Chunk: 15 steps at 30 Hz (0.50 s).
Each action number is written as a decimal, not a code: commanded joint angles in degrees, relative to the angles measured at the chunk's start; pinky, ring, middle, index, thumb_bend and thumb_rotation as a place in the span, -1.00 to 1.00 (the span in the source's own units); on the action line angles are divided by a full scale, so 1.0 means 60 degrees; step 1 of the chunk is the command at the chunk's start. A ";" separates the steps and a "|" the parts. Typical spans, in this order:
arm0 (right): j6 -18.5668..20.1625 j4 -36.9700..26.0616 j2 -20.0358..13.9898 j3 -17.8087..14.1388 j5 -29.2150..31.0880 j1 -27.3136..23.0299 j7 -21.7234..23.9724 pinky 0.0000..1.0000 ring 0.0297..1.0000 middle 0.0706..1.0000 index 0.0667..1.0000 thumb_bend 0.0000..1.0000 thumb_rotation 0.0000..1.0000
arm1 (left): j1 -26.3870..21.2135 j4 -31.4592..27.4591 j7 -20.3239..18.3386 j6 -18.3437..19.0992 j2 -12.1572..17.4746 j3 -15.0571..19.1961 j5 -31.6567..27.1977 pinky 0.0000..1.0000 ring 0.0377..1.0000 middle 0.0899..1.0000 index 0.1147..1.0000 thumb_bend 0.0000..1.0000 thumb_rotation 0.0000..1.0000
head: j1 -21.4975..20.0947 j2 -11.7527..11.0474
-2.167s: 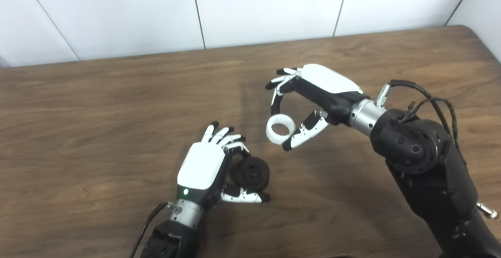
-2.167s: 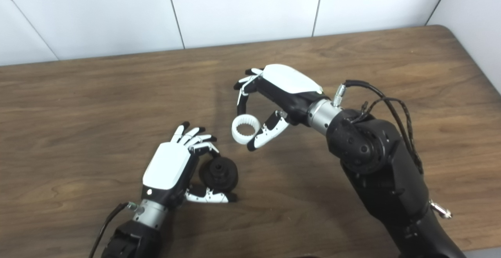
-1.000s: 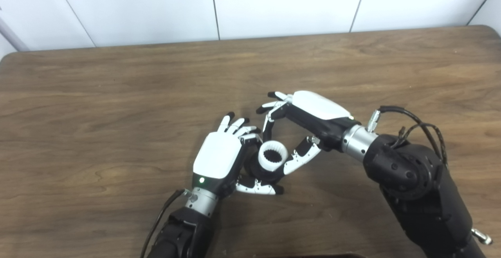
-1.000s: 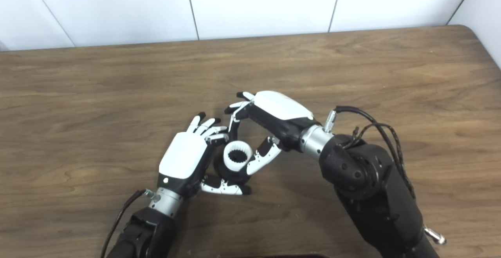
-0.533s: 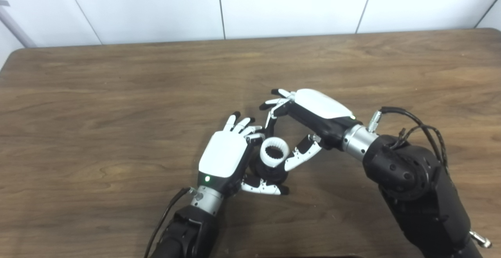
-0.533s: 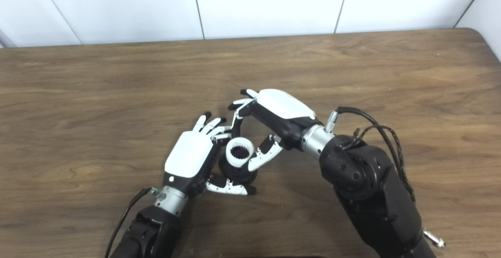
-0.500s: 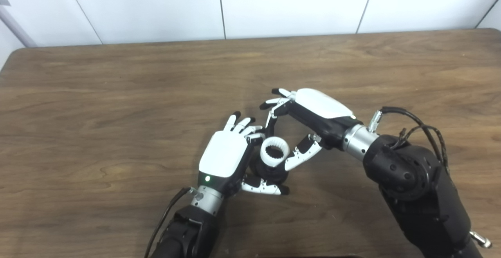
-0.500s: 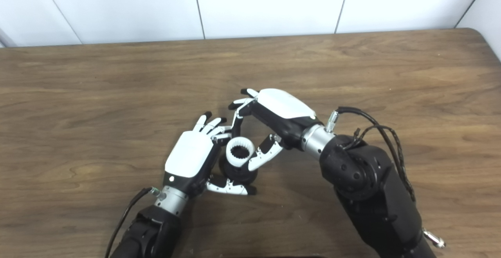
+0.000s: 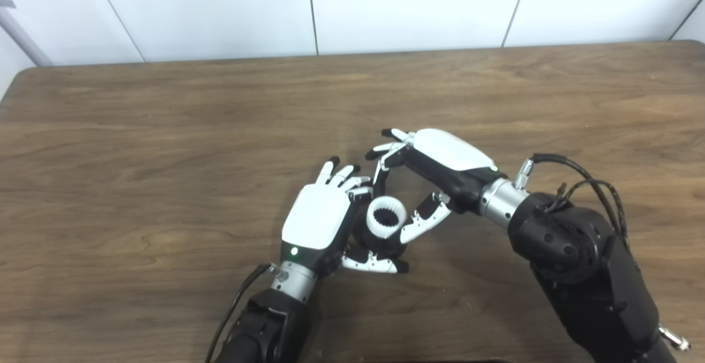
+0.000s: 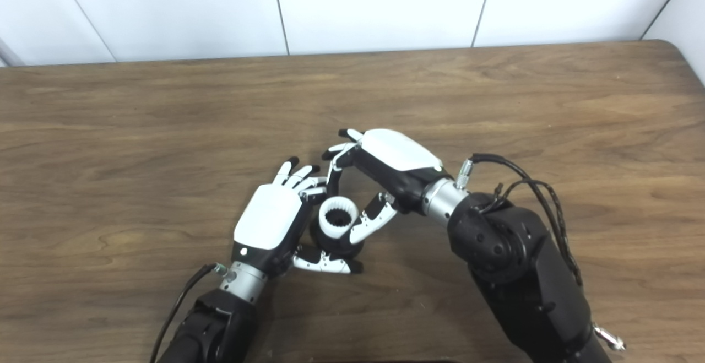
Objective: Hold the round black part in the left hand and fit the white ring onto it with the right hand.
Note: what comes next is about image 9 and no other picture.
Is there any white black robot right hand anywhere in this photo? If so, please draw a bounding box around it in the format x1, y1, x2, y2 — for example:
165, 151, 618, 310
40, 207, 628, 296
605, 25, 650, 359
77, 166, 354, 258
365, 128, 499, 245

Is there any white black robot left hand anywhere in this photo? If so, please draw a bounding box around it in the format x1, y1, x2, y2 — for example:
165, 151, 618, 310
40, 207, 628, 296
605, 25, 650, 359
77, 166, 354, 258
280, 156, 410, 275

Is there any white plastic ring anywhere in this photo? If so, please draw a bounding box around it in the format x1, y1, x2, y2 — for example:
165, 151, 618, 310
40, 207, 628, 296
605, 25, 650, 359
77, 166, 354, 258
366, 197, 408, 239

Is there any round black plastic part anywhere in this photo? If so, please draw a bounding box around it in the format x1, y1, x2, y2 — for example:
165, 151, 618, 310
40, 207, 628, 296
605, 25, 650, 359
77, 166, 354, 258
352, 209, 409, 260

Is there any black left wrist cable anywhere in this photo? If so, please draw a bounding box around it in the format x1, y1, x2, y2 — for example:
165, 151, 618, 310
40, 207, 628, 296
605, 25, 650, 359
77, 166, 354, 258
205, 263, 276, 363

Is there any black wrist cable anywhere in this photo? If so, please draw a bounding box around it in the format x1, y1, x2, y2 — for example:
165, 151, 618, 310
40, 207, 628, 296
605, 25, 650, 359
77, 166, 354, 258
205, 263, 276, 363
515, 153, 692, 353

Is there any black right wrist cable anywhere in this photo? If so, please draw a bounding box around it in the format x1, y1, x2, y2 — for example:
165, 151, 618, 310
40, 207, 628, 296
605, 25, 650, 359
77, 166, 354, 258
515, 153, 692, 353

